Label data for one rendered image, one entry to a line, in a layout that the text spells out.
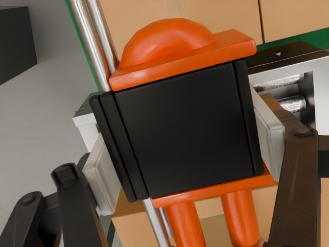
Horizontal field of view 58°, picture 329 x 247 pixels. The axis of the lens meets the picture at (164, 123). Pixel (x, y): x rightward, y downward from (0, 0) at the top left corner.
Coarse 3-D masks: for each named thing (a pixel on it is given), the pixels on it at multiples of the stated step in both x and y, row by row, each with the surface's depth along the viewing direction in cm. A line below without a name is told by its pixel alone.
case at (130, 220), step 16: (256, 192) 50; (272, 192) 49; (128, 208) 54; (144, 208) 52; (208, 208) 51; (256, 208) 51; (272, 208) 51; (128, 224) 53; (144, 224) 53; (128, 240) 54; (144, 240) 54
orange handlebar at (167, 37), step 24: (168, 24) 15; (192, 24) 16; (144, 48) 16; (168, 48) 16; (192, 48) 15; (240, 192) 19; (168, 216) 20; (192, 216) 20; (240, 216) 20; (192, 240) 21; (240, 240) 21
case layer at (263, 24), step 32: (128, 0) 75; (160, 0) 75; (192, 0) 75; (224, 0) 75; (256, 0) 75; (288, 0) 74; (320, 0) 74; (128, 32) 78; (256, 32) 78; (288, 32) 78
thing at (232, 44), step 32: (224, 32) 18; (160, 64) 14; (192, 64) 14; (224, 64) 14; (128, 96) 15; (160, 96) 15; (192, 96) 15; (224, 96) 15; (128, 128) 16; (160, 128) 16; (192, 128) 16; (224, 128) 16; (256, 128) 16; (160, 160) 16; (192, 160) 16; (224, 160) 16; (256, 160) 16; (160, 192) 17; (192, 192) 17; (224, 192) 17
